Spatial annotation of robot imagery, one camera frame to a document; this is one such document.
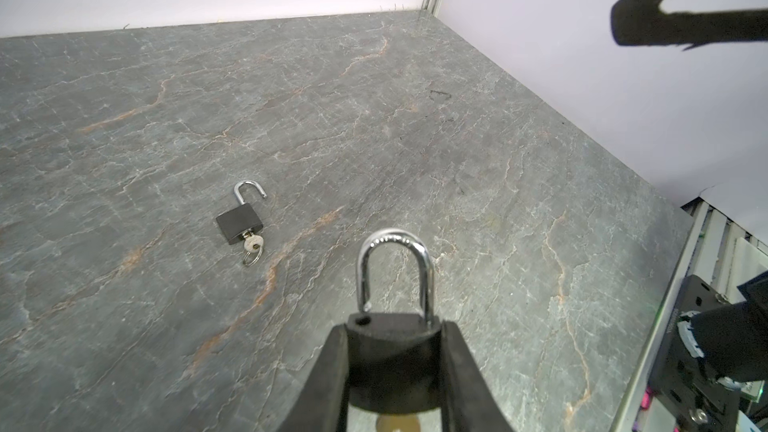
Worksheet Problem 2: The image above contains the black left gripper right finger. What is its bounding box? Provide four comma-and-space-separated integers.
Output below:
440, 321, 514, 431

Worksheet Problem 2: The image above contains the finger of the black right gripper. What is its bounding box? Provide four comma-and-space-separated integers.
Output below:
610, 0, 767, 50

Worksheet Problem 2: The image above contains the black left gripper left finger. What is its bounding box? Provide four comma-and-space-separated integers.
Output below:
277, 325, 350, 432

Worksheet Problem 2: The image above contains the black padlock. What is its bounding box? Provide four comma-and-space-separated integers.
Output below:
215, 180, 268, 245
346, 228, 441, 415

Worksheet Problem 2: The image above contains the silver key with ring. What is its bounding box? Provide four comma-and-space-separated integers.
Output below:
242, 232, 264, 267

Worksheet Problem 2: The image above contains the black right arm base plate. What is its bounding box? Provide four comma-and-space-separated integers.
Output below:
649, 273, 767, 431

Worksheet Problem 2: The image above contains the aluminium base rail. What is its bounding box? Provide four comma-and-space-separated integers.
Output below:
611, 199, 767, 431

